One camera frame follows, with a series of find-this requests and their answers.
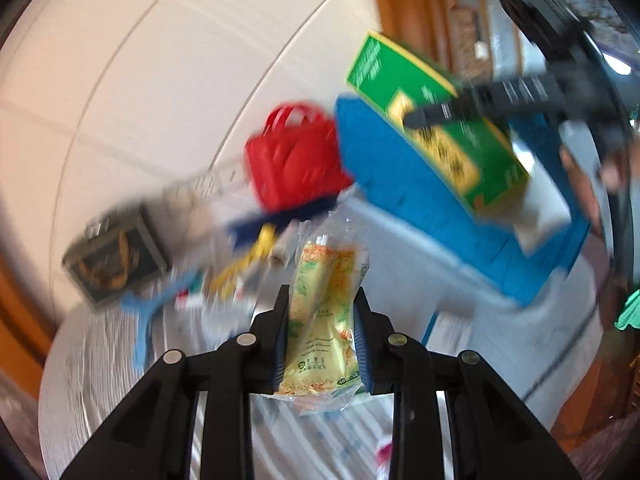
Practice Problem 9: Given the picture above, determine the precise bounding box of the blue storage box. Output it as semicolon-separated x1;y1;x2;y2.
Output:
334;94;593;308

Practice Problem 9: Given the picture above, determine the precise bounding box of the dark gift box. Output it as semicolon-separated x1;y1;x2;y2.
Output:
61;202;171;311

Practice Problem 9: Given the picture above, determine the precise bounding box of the green plastic piece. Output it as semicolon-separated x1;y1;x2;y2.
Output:
614;290;640;332

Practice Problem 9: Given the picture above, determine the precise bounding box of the wooden wall frame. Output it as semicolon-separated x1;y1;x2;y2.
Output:
0;0;496;381

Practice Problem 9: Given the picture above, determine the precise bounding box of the dark blue zipper pouch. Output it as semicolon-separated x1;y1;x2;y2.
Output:
227;195;336;251

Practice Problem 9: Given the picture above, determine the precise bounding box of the light blue boomerang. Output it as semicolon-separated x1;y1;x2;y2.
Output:
120;270;201;371

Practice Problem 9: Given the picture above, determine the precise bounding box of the yellow plastic tool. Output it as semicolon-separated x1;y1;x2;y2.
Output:
207;224;278;296

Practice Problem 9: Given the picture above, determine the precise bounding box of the person's right hand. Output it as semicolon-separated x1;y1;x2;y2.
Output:
560;145;633;233

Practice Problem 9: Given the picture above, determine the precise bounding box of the yellow green sachet packet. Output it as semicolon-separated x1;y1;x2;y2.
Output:
270;207;373;416

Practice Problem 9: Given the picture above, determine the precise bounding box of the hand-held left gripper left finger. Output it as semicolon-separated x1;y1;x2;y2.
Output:
59;284;292;480

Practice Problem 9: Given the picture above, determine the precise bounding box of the white paper packet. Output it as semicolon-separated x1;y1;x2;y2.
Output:
510;130;573;256

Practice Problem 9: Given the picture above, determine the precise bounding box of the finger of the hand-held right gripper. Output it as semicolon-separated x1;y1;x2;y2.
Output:
403;72;566;130

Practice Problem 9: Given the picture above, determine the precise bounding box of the white lint roller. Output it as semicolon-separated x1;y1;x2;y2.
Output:
267;225;301;268

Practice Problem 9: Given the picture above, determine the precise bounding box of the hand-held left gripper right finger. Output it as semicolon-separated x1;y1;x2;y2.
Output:
352;287;583;480

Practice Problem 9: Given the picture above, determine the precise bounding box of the beige wall socket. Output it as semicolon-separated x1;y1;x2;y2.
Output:
167;182;201;208

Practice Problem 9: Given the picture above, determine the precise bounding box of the white striped tablecloth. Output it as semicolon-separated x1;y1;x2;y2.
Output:
37;195;606;480

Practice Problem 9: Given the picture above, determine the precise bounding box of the red handbag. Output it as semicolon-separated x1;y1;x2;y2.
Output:
244;101;353;212

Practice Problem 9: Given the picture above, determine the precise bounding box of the green yellow carton box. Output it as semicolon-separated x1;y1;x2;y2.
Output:
346;31;531;217

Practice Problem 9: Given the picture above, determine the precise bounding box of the small red green card box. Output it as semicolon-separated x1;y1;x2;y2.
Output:
175;280;206;311

